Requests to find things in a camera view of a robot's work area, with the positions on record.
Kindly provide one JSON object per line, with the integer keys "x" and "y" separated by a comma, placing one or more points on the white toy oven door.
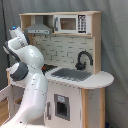
{"x": 6, "y": 94}

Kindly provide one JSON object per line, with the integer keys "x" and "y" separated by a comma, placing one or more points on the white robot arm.
{"x": 27, "y": 71}

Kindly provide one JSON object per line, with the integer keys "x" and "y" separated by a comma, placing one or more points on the wooden toy kitchen playset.
{"x": 87, "y": 97}

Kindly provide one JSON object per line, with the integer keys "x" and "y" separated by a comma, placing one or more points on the black toy faucet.
{"x": 81, "y": 65}

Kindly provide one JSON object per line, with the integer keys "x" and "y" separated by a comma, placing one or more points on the grey toy sink basin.
{"x": 71, "y": 74}

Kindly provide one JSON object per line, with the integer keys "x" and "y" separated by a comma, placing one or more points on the black toy stovetop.
{"x": 47, "y": 68}

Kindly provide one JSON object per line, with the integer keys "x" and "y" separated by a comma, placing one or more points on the grey toy ice dispenser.
{"x": 62, "y": 107}

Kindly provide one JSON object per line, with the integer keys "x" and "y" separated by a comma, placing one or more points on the white toy microwave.
{"x": 73, "y": 24}

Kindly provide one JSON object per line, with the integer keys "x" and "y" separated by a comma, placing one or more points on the grey toy range hood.
{"x": 39, "y": 27}

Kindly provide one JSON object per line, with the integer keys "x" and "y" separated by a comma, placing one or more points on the grey cabinet door handle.
{"x": 48, "y": 111}

